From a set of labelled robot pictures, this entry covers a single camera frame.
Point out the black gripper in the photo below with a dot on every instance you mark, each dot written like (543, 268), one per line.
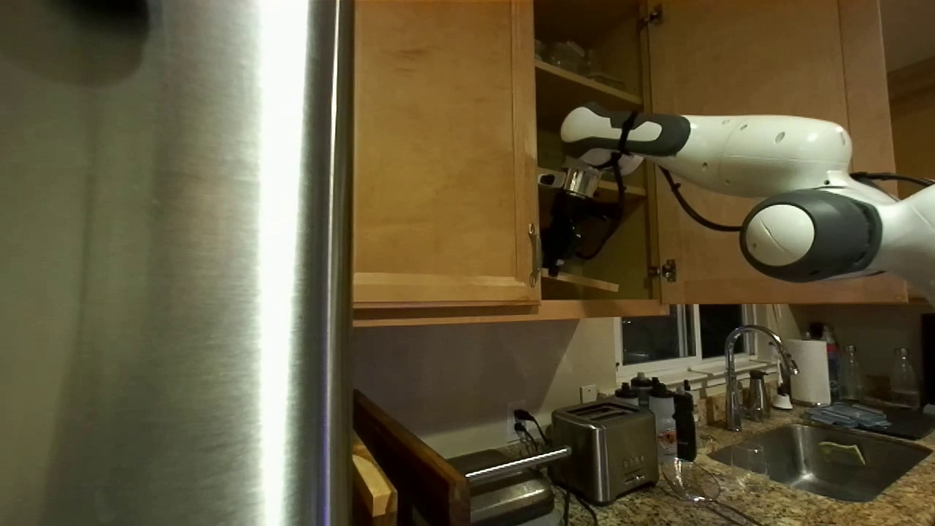
(580, 230)

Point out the wooden cupboard door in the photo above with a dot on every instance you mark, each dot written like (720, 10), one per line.
(439, 147)
(770, 59)

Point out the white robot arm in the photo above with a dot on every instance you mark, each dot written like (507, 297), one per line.
(770, 151)

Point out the metal cupboard door hinge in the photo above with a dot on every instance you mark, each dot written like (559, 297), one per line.
(650, 17)
(667, 270)

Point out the stainless steel refrigerator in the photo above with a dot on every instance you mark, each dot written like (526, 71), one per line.
(163, 293)

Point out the glass dish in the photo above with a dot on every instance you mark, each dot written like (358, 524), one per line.
(562, 58)

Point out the clear bottle black cap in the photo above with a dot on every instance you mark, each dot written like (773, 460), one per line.
(650, 411)

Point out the chrome kitchen faucet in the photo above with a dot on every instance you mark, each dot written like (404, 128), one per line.
(732, 381)

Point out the dark bottle black cap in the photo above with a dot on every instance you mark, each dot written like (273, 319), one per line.
(688, 426)

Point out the stainless steel toaster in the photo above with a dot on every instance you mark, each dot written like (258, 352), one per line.
(603, 454)

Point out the small soap dispenser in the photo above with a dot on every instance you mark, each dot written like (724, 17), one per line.
(783, 397)

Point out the white paper towel roll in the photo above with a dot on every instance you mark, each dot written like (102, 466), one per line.
(809, 371)

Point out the clear wine glass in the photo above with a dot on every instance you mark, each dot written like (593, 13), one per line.
(685, 483)

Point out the striped dark wooden cutting board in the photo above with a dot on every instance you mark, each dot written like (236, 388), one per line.
(418, 470)

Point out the clear glass bottle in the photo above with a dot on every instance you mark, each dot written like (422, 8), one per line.
(849, 375)
(906, 379)

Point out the light wooden cutting board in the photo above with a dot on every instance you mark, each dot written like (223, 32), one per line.
(374, 486)

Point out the stainless steel sink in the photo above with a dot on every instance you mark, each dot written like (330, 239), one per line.
(818, 458)

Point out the blue grey dish mat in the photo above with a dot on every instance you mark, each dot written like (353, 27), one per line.
(876, 419)

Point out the wrist mounted camera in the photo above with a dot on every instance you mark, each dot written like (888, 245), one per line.
(549, 181)

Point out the window with white frame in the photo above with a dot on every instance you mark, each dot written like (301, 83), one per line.
(681, 341)

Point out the white wall outlet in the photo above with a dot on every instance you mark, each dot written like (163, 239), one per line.
(587, 392)

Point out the wooden wall cupboard body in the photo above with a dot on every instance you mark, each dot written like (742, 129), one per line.
(439, 314)

